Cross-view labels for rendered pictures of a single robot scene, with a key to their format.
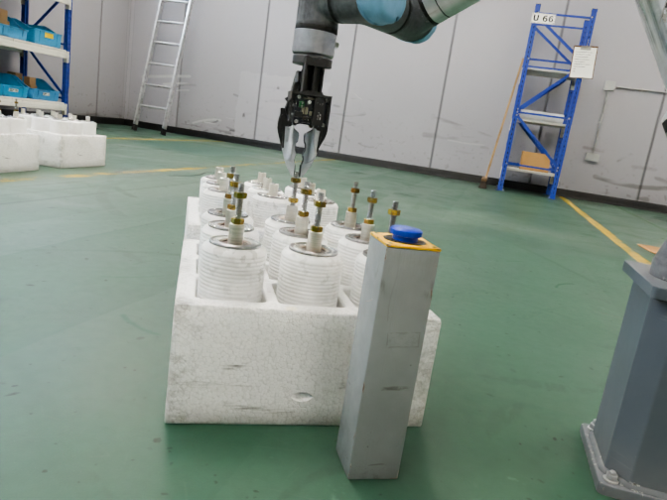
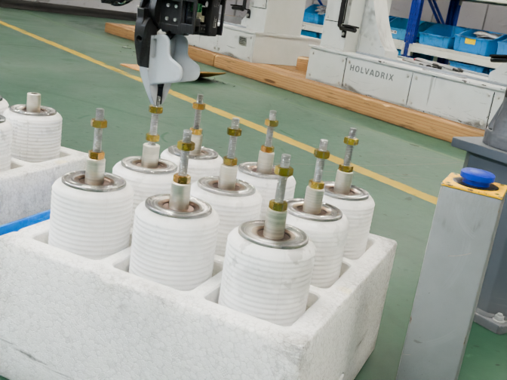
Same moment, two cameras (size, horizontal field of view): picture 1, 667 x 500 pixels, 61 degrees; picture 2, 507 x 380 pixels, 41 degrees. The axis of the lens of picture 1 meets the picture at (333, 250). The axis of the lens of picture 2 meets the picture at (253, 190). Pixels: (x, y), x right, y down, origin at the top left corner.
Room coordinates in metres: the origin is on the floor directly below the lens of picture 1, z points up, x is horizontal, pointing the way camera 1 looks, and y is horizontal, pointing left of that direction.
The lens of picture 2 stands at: (0.42, 0.70, 0.49)
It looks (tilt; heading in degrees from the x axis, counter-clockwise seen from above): 16 degrees down; 307
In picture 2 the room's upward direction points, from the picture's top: 9 degrees clockwise
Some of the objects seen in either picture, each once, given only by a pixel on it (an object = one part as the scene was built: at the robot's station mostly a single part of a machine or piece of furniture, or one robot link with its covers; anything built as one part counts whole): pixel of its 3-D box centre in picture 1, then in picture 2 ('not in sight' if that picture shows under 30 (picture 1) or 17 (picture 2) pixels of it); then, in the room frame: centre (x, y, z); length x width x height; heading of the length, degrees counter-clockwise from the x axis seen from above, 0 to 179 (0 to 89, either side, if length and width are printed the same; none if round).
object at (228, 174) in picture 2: (301, 226); (227, 177); (0.96, 0.06, 0.26); 0.02 x 0.02 x 0.03
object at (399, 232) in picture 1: (405, 235); (476, 179); (0.69, -0.09, 0.32); 0.04 x 0.04 x 0.02
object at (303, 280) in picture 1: (305, 307); (299, 278); (0.84, 0.03, 0.16); 0.10 x 0.10 x 0.18
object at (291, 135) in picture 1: (291, 151); (163, 72); (1.05, 0.10, 0.38); 0.06 x 0.03 x 0.09; 13
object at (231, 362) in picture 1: (289, 321); (210, 300); (0.96, 0.06, 0.09); 0.39 x 0.39 x 0.18; 15
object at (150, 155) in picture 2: (291, 213); (150, 156); (1.07, 0.09, 0.26); 0.02 x 0.02 x 0.03
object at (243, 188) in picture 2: (300, 233); (226, 187); (0.96, 0.06, 0.25); 0.08 x 0.08 x 0.01
